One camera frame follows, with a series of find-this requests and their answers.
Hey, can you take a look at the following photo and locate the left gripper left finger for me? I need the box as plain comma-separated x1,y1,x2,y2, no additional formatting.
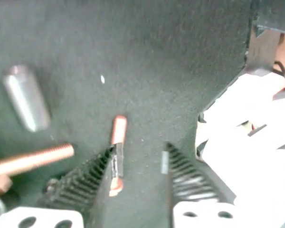
0,144,117,228

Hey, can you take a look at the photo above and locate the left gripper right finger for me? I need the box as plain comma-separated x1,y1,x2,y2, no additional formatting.
161,142,241,228

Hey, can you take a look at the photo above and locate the copper bolt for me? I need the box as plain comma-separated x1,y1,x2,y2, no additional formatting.
0,143,75,196
108,115,127,197

